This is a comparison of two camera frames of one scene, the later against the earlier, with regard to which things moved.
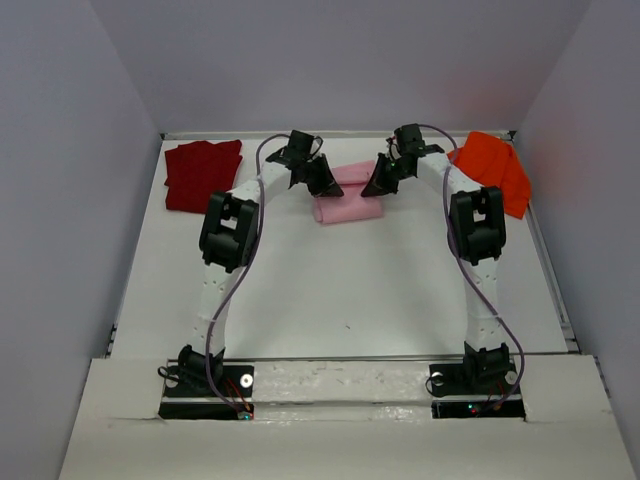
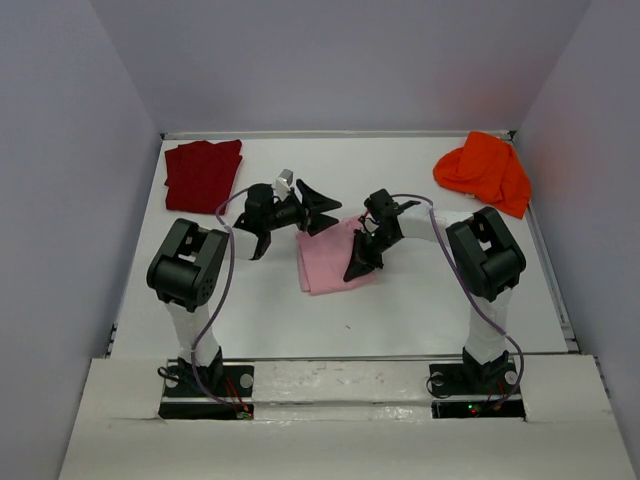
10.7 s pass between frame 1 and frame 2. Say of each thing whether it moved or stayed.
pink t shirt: moved
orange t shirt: stayed
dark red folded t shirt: stayed
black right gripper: moved
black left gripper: moved
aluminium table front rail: stayed
